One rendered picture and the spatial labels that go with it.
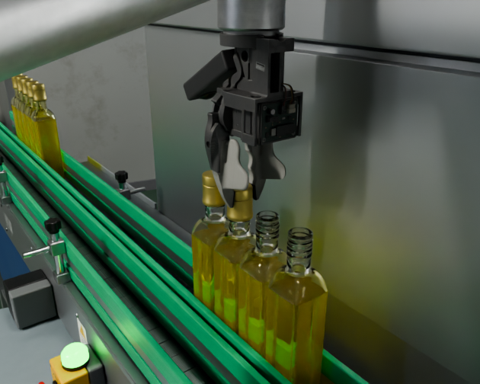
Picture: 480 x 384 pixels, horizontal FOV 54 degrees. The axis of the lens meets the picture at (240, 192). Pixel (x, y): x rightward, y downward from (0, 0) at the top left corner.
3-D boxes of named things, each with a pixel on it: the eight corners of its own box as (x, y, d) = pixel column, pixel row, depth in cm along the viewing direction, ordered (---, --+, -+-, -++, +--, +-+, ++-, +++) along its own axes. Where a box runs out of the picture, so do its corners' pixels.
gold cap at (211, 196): (201, 206, 66) (200, 177, 65) (203, 196, 70) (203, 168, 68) (226, 207, 66) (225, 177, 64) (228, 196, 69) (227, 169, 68)
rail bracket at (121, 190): (150, 220, 117) (146, 169, 111) (124, 228, 113) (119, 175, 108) (143, 215, 120) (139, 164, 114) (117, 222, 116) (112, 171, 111)
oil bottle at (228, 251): (265, 358, 72) (268, 234, 64) (235, 374, 69) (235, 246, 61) (242, 338, 76) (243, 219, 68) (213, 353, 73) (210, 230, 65)
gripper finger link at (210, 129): (208, 174, 57) (216, 100, 54) (200, 170, 58) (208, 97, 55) (238, 171, 60) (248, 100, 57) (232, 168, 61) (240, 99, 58)
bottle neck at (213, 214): (229, 218, 68) (228, 187, 67) (212, 223, 67) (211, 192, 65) (218, 211, 71) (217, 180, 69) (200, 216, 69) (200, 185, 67)
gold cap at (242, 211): (258, 217, 63) (258, 187, 62) (237, 224, 61) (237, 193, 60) (241, 208, 66) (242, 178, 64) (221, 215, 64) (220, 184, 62)
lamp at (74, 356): (94, 363, 79) (91, 349, 78) (66, 376, 76) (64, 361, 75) (84, 348, 82) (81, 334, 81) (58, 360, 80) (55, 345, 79)
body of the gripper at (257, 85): (251, 153, 52) (253, 37, 47) (208, 136, 58) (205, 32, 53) (302, 141, 56) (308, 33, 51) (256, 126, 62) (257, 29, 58)
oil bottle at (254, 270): (291, 380, 68) (298, 251, 60) (260, 399, 65) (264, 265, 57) (266, 358, 72) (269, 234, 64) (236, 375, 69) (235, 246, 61)
